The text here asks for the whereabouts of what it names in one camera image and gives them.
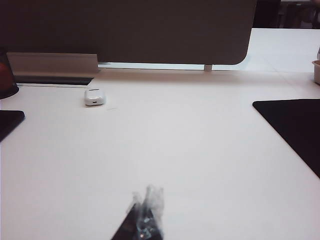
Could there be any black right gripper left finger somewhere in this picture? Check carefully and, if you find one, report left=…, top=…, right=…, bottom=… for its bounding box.
left=111, top=191, right=142, bottom=240

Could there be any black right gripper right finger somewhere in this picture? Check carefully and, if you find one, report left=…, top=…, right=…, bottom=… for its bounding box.
left=136, top=184, right=165, bottom=240

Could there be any white wireless earbud case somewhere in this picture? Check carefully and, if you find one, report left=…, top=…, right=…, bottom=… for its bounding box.
left=84, top=87, right=106, bottom=107

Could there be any black smartphone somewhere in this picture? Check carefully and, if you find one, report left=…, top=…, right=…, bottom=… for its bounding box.
left=0, top=109, right=26, bottom=144

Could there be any black mouse pad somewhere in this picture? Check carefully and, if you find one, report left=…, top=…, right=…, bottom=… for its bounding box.
left=252, top=98, right=320, bottom=180

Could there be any black mesh pen holder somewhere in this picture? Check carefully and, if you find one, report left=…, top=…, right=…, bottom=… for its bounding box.
left=0, top=47, right=20, bottom=100

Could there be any brown desk divider panel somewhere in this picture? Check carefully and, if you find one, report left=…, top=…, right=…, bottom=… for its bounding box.
left=0, top=0, right=258, bottom=66

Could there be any beige plastic tray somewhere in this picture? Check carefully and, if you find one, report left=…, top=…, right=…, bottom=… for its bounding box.
left=311, top=59, right=320, bottom=86

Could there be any beige cable tray flap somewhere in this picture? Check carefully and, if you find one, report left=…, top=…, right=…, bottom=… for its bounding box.
left=6, top=52, right=99, bottom=76

